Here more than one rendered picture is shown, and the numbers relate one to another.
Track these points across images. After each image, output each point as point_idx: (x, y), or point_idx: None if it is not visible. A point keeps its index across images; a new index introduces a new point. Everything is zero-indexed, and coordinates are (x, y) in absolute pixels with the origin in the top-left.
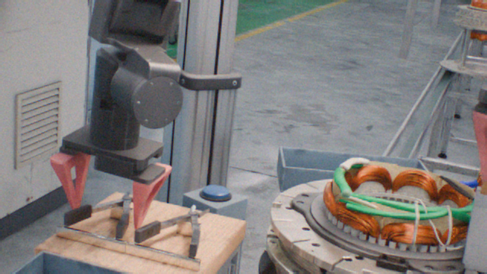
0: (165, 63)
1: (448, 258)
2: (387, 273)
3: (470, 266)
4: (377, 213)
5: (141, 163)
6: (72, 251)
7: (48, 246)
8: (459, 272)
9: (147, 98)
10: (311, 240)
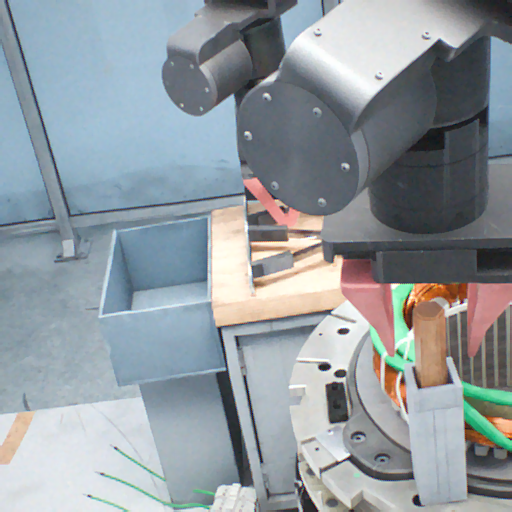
0: (188, 40)
1: (407, 447)
2: (313, 408)
3: (415, 480)
4: (369, 324)
5: (240, 152)
6: (223, 226)
7: (219, 214)
8: (379, 471)
9: (173, 79)
10: (351, 324)
